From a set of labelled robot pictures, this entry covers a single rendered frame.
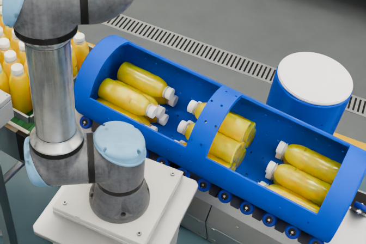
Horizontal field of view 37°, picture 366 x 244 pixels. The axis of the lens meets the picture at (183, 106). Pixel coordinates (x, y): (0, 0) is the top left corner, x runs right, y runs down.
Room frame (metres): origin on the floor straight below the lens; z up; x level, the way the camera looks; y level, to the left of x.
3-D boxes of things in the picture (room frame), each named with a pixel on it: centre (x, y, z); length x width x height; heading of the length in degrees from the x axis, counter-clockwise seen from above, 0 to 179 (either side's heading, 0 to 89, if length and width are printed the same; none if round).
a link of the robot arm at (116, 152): (0.78, 0.13, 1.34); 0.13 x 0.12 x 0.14; 105
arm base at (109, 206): (0.78, 0.12, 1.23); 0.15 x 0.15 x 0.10
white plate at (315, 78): (1.51, -0.46, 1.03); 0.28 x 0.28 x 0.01
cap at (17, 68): (1.27, 0.55, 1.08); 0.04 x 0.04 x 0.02
